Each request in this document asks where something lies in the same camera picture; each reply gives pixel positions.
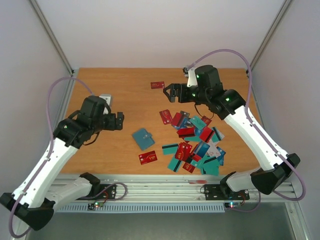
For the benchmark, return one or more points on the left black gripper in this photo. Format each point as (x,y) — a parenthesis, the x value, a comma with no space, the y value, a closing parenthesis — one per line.
(116,120)

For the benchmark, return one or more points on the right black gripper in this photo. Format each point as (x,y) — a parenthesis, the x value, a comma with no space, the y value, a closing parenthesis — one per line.
(179,92)

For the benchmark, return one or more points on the teal card holder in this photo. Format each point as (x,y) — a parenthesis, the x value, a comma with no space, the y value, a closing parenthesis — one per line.
(143,139)

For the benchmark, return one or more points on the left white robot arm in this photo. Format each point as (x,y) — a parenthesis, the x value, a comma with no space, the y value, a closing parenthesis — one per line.
(32,202)

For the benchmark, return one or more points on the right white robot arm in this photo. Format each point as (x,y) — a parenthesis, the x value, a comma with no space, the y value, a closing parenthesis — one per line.
(204,87)

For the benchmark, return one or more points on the lone red VIP card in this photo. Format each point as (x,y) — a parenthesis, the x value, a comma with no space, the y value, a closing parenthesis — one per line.
(157,85)

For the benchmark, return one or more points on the teal card upper pile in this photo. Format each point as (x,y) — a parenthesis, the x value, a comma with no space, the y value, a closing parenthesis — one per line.
(197,122)

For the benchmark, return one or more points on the red card black stripe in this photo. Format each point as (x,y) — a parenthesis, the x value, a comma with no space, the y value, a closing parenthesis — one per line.
(206,134)

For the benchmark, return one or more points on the teal card left stripe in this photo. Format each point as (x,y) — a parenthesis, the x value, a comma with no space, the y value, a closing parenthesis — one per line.
(170,149)

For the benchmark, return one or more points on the red VIP card under pile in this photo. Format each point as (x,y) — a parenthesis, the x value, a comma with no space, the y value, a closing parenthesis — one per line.
(183,151)

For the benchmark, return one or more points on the blue white card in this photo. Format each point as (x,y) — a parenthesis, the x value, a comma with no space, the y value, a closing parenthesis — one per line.
(201,149)

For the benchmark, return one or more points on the teal card black stripe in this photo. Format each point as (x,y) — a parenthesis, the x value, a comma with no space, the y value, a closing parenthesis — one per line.
(174,164)

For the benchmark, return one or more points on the red card bottom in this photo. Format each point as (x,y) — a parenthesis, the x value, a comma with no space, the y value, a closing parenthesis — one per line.
(188,167)

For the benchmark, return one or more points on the teal card bottom right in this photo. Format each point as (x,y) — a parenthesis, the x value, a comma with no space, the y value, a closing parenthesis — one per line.
(210,166)

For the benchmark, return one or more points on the left small circuit board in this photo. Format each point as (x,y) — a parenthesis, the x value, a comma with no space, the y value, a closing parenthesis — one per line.
(95,205)

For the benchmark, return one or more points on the small circuit board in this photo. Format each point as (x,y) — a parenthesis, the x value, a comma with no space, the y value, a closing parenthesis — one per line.
(95,205)
(232,205)

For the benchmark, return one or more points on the right small circuit board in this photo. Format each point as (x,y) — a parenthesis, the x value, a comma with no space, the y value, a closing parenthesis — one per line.
(232,205)

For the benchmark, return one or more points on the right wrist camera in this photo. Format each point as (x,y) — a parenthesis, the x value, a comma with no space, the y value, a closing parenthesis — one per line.
(190,74)

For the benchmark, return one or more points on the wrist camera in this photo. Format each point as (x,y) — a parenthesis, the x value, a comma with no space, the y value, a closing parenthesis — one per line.
(190,74)
(108,98)

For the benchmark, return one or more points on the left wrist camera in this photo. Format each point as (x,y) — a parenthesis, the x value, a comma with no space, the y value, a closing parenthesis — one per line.
(108,98)

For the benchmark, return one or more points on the aluminium rail platform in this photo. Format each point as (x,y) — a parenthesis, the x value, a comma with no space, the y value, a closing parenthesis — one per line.
(172,188)

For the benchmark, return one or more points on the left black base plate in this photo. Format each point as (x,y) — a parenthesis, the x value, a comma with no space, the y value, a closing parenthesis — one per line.
(107,192)

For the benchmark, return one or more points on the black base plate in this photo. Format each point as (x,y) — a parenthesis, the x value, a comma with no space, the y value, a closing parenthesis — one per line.
(107,192)
(214,192)

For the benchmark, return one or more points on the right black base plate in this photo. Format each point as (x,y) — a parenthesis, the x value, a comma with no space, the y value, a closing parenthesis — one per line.
(214,192)

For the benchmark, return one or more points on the blue slotted cable duct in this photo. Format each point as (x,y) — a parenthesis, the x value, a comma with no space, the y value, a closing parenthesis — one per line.
(137,208)

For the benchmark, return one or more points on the left aluminium frame post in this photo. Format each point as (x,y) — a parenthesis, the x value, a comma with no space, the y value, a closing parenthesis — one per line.
(47,28)

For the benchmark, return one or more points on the aluminium frame post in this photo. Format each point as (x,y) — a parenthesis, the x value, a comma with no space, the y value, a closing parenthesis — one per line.
(286,4)
(47,28)

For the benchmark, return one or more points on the right aluminium frame post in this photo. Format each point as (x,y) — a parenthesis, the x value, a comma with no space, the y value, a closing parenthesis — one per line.
(286,4)

